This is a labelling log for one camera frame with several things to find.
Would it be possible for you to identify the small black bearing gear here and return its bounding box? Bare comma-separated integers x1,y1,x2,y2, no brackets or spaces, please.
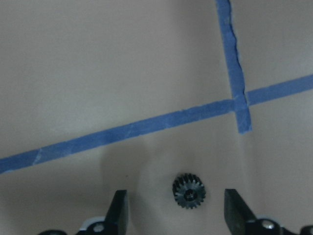
172,173,206,209

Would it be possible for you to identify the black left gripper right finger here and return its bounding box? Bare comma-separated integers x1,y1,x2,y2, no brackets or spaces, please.
224,189,257,235

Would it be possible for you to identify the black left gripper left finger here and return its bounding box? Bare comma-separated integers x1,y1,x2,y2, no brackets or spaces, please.
104,190,129,235

